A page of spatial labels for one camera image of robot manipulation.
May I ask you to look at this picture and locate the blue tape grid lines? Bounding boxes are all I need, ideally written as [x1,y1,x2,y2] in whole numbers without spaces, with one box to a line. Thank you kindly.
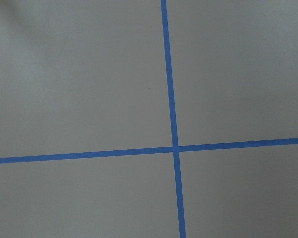
[0,0,298,238]

